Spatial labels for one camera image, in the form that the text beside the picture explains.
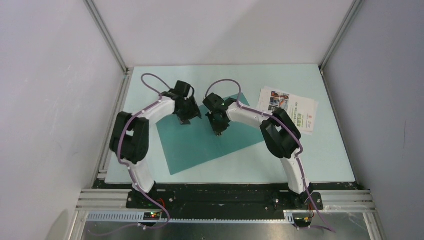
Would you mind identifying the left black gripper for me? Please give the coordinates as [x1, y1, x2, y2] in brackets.
[175, 95, 201, 125]

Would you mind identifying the teal green folder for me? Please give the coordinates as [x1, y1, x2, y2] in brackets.
[156, 104, 264, 175]

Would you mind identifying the printed paper file top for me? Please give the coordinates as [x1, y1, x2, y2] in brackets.
[257, 86, 319, 136]

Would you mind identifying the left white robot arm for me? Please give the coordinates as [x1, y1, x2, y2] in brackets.
[109, 80, 201, 208]

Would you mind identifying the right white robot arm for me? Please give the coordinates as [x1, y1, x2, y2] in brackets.
[203, 93, 313, 209]

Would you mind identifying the left controller board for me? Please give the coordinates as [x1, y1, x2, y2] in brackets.
[143, 211, 162, 221]

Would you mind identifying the controller board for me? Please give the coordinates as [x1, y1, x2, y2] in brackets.
[143, 211, 162, 221]
[293, 217, 313, 229]

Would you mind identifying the light blue table mat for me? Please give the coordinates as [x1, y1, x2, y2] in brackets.
[123, 64, 355, 184]

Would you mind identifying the right controller board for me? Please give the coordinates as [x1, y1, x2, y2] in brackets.
[293, 217, 313, 229]

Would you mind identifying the white slotted cable duct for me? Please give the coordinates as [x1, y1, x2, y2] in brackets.
[86, 211, 294, 224]

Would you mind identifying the left aluminium frame post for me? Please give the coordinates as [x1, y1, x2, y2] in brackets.
[83, 0, 129, 74]

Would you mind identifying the aluminium frame post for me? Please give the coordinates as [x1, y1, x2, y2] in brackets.
[319, 0, 365, 72]
[83, 0, 129, 74]

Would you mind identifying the right aluminium frame post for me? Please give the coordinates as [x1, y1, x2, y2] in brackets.
[319, 0, 365, 72]

